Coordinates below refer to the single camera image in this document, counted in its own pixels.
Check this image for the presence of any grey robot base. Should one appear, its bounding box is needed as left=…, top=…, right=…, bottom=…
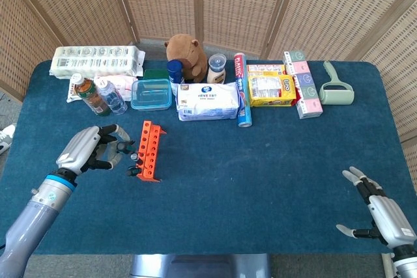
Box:
left=130, top=253, right=272, bottom=278

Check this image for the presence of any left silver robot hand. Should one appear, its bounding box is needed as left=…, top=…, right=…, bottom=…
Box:
left=55, top=124, right=131, bottom=175

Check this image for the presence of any brown capybara plush toy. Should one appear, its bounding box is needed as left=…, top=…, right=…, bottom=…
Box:
left=164, top=34, right=209, bottom=83

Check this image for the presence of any clear blue-rimmed food container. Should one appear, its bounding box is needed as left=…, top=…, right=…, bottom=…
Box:
left=130, top=78, right=173, bottom=111

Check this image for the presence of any woven folding screen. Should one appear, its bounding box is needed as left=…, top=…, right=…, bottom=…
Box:
left=0, top=0, right=417, bottom=194

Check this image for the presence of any pastel tissue box pack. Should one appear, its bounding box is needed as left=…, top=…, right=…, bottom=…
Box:
left=282, top=50, right=324, bottom=120

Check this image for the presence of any white wet wipes pack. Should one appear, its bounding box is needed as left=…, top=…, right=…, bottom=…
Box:
left=175, top=81, right=241, bottom=122

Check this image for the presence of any white bottle with clear cap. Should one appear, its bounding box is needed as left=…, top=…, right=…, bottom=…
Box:
left=207, top=53, right=227, bottom=85

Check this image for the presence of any green lint roller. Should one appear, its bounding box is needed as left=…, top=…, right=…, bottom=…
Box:
left=318, top=61, right=355, bottom=106

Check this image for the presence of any blue plastic wrap roll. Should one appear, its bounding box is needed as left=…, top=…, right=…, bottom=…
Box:
left=233, top=52, right=253, bottom=128

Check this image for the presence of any orange screwdriver rack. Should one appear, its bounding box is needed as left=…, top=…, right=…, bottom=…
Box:
left=134, top=120, right=167, bottom=183

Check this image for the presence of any green tea bottle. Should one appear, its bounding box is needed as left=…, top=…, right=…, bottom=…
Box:
left=72, top=73, right=111, bottom=117

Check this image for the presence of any blue spray can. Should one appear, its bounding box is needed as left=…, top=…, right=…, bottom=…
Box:
left=166, top=59, right=185, bottom=85

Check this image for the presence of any green sponge box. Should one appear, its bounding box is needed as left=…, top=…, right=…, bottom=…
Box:
left=143, top=68, right=170, bottom=81

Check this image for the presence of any white paper roll pack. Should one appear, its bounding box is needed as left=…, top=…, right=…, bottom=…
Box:
left=49, top=45, right=146, bottom=79

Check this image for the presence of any red yellow snack box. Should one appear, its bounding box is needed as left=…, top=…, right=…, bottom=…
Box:
left=246, top=64, right=300, bottom=107

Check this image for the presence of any clear water bottle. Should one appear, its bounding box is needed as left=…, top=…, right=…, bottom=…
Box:
left=94, top=77, right=128, bottom=115

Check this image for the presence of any large green black screwdriver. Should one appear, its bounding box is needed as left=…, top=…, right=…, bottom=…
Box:
left=117, top=140, right=136, bottom=154

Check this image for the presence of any yellow Lipo snack bag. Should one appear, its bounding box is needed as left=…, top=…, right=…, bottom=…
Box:
left=248, top=74, right=297, bottom=107

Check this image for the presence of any blue carpet table cover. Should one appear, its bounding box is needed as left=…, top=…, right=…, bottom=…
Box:
left=0, top=59, right=403, bottom=256

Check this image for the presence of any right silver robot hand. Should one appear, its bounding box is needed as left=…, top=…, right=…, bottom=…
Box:
left=336, top=166, right=417, bottom=249

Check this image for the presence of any grey white sneaker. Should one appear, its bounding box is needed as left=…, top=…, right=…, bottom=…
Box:
left=0, top=124, right=17, bottom=155

